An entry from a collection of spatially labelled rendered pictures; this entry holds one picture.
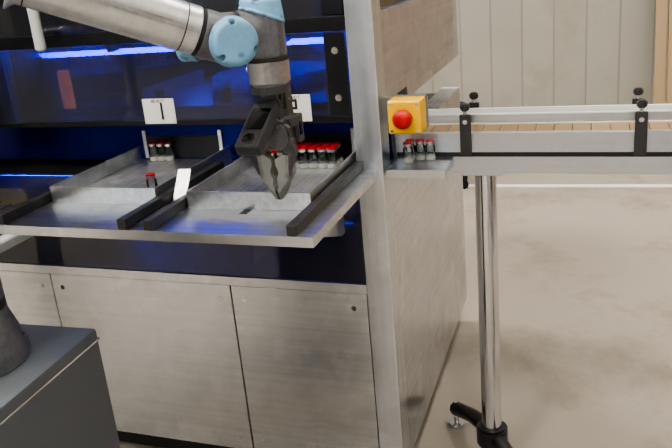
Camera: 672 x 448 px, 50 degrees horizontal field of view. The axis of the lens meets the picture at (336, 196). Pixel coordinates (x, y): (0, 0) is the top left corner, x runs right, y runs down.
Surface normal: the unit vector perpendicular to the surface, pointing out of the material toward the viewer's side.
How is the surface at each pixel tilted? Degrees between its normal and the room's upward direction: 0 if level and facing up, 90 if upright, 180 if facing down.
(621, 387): 0
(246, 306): 90
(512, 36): 90
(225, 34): 90
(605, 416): 0
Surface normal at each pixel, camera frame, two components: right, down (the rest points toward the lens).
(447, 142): -0.32, 0.32
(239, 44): 0.40, 0.25
